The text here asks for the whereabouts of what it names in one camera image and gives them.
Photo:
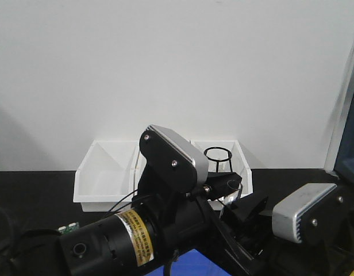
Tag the right white storage bin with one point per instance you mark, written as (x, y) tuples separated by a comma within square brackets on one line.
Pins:
[(239, 162)]

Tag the white storage bin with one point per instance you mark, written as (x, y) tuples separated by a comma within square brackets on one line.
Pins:
[(239, 162), (105, 175), (138, 159)]

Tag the black wire tripod stand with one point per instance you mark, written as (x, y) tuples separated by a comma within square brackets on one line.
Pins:
[(221, 159)]

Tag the left white storage bin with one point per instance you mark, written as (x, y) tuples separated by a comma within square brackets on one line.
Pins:
[(105, 175)]

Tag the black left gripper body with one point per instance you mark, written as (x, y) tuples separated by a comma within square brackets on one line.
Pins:
[(178, 222)]

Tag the blue plastic tray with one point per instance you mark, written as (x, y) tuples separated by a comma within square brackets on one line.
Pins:
[(193, 263)]

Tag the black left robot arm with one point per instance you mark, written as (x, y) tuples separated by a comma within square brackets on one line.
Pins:
[(113, 245)]

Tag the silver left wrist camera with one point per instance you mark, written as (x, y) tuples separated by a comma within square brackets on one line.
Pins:
[(174, 159)]

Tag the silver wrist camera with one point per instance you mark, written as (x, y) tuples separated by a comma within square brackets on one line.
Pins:
[(174, 159), (311, 214)]

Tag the middle white storage bin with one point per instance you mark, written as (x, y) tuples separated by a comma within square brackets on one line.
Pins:
[(138, 159)]

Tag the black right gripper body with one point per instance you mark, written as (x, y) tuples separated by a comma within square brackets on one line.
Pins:
[(294, 258)]

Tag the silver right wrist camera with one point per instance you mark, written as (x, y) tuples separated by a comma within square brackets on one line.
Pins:
[(311, 214)]

